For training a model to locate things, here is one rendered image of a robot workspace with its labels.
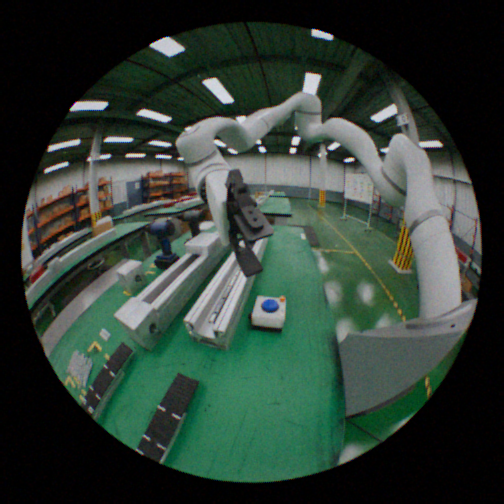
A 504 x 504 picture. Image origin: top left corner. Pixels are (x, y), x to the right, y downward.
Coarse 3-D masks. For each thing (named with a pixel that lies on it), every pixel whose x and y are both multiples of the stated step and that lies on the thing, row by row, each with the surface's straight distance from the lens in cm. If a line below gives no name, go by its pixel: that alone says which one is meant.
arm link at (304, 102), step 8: (296, 96) 62; (304, 96) 61; (312, 96) 63; (288, 104) 61; (296, 104) 60; (304, 104) 61; (312, 104) 61; (320, 104) 65; (256, 112) 60; (264, 112) 60; (272, 112) 62; (280, 112) 61; (288, 112) 61; (304, 112) 62; (312, 112) 62; (320, 112) 65; (272, 120) 59; (280, 120) 62
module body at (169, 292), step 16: (192, 256) 67; (208, 256) 64; (176, 272) 59; (192, 272) 55; (208, 272) 66; (160, 288) 54; (176, 288) 48; (192, 288) 56; (160, 304) 44; (176, 304) 50
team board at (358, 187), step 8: (352, 176) 637; (360, 176) 607; (368, 176) 581; (352, 184) 633; (360, 184) 603; (368, 184) 578; (352, 192) 630; (360, 192) 600; (368, 192) 574; (360, 200) 598; (368, 200) 572; (344, 208) 666; (344, 216) 668; (368, 224) 574
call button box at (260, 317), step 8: (256, 304) 42; (280, 304) 43; (256, 312) 40; (264, 312) 40; (272, 312) 40; (280, 312) 40; (256, 320) 40; (264, 320) 40; (272, 320) 39; (280, 320) 39; (256, 328) 43; (264, 328) 42; (272, 328) 42; (280, 328) 42
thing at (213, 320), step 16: (224, 272) 51; (240, 272) 56; (208, 288) 45; (224, 288) 50; (240, 288) 43; (208, 304) 41; (224, 304) 43; (240, 304) 44; (192, 320) 37; (208, 320) 40; (224, 320) 35; (192, 336) 42; (208, 336) 38; (224, 336) 35
